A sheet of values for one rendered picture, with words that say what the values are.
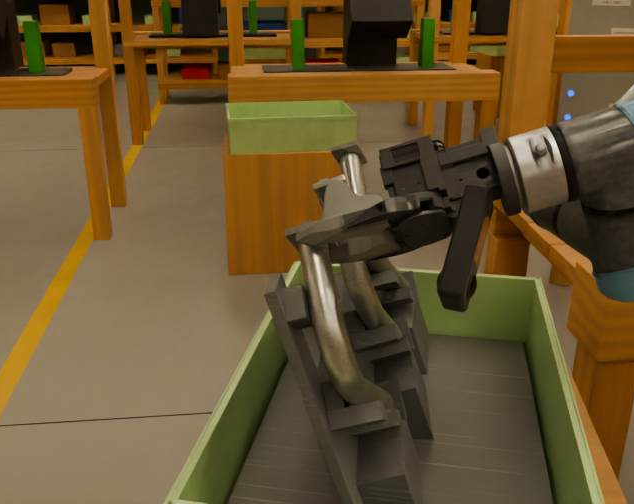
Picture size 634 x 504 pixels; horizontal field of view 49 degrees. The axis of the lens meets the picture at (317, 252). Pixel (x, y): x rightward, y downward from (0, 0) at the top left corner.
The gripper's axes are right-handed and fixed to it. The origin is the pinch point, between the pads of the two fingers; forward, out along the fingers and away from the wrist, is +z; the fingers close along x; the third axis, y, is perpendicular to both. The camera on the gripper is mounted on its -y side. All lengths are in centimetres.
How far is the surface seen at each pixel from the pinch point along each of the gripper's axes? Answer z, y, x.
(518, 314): -20, 5, -56
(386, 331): -2.4, -3.3, -20.7
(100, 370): 128, 57, -171
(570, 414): -20.7, -17.2, -23.9
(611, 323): -37, 4, -71
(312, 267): 0.4, -2.2, 1.5
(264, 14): 167, 753, -733
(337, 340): -0.4, -9.5, 0.2
